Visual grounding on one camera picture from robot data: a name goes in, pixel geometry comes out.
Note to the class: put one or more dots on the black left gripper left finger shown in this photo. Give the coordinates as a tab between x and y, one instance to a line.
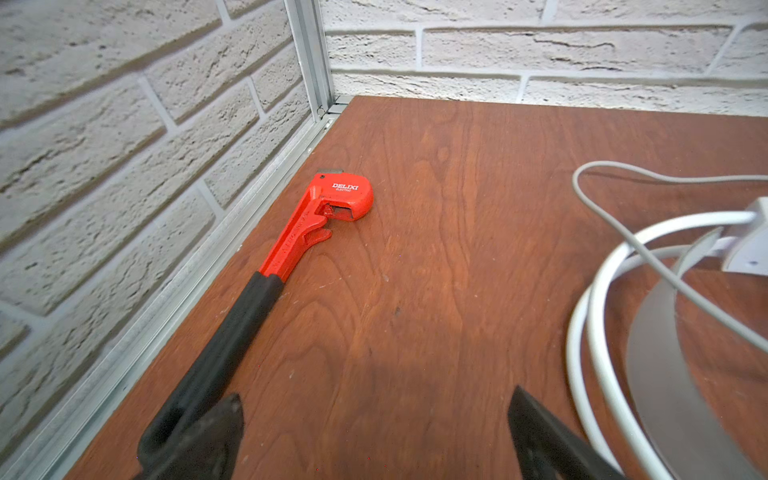
208	449

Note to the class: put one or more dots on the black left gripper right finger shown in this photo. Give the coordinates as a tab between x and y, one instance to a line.
547	449

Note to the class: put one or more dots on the white headphones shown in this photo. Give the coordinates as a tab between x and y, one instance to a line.
668	425

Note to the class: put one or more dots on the red black pipe wrench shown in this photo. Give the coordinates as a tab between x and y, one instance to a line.
330	195

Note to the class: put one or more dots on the aluminium floor rail left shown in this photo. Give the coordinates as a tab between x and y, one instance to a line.
70	382

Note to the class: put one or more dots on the aluminium corner post left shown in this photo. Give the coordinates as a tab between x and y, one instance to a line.
310	41

